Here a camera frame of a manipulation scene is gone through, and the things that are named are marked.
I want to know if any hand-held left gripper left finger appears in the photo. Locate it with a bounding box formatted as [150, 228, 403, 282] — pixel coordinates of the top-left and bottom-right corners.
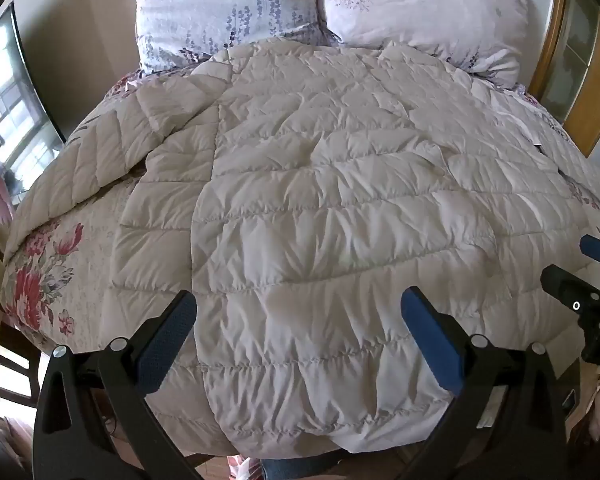
[32, 289, 216, 480]

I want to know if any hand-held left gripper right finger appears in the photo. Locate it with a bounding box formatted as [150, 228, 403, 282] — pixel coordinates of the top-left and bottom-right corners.
[380, 286, 568, 480]

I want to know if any beige quilted down duvet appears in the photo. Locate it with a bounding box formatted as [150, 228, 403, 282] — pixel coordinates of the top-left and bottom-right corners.
[2, 40, 600, 461]

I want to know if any floral bedspread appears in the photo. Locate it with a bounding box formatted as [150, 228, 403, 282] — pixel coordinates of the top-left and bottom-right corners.
[0, 71, 600, 356]

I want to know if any dark wooden chair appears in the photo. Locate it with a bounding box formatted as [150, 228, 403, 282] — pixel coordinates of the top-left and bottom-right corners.
[0, 327, 48, 408]

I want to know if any person's blue jeans leg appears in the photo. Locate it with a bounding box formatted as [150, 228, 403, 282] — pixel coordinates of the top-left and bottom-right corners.
[259, 459, 343, 480]

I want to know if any wooden headboard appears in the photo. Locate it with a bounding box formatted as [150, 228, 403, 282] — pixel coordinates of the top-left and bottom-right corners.
[525, 0, 600, 161]

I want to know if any black flat screen television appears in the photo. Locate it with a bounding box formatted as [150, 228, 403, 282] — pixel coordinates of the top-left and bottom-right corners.
[0, 2, 67, 196]

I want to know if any pink pillow with tree print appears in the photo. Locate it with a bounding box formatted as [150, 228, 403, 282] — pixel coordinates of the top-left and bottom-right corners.
[320, 0, 531, 80]

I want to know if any pillow with lavender flower print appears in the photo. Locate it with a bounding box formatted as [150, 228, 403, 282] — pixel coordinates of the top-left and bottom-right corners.
[131, 0, 333, 77]

